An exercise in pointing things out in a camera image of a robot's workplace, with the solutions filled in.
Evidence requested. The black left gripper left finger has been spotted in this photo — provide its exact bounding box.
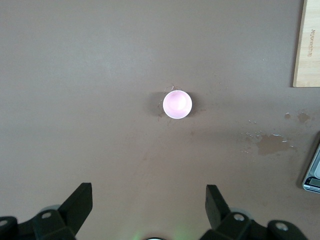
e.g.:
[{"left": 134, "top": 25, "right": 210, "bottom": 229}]
[{"left": 0, "top": 182, "right": 94, "bottom": 240}]

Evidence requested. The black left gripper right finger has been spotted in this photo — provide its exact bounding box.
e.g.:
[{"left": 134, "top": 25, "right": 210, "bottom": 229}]
[{"left": 199, "top": 184, "right": 308, "bottom": 240}]

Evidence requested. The pink plastic cup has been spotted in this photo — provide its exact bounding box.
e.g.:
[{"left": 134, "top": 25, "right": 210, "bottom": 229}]
[{"left": 162, "top": 90, "right": 193, "bottom": 120}]

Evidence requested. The silver digital kitchen scale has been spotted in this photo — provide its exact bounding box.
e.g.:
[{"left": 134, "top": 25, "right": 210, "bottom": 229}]
[{"left": 301, "top": 144, "right": 320, "bottom": 195}]

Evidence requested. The wooden cutting board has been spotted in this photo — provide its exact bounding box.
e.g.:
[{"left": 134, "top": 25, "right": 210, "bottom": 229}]
[{"left": 292, "top": 0, "right": 320, "bottom": 88}]

